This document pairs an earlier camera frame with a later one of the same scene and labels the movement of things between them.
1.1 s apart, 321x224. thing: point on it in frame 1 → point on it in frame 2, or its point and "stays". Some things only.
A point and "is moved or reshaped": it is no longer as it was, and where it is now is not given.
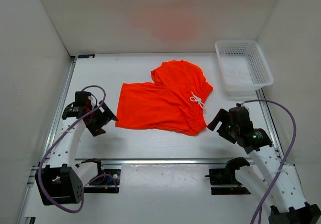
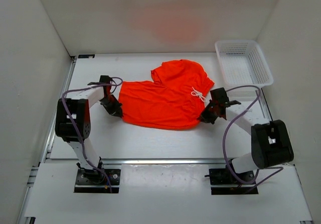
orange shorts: x=175 y=102 is moved or reshaped
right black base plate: x=224 y=182 stays
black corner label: x=86 y=56 stays
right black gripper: x=222 y=116 → x=204 y=117
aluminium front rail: x=157 y=161 stays
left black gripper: x=106 y=115 → x=116 y=108
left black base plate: x=108 y=182 stays
